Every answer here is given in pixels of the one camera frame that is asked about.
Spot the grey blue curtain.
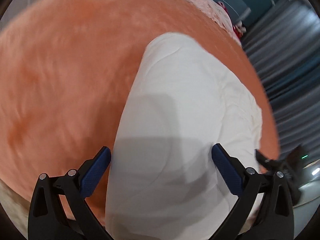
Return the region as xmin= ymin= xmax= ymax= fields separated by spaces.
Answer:
xmin=242 ymin=0 xmax=319 ymax=161

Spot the red white plush toy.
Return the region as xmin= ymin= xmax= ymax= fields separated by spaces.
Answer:
xmin=217 ymin=0 xmax=247 ymax=40

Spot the orange plush bed blanket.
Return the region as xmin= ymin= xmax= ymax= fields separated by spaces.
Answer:
xmin=0 ymin=0 xmax=281 ymax=227

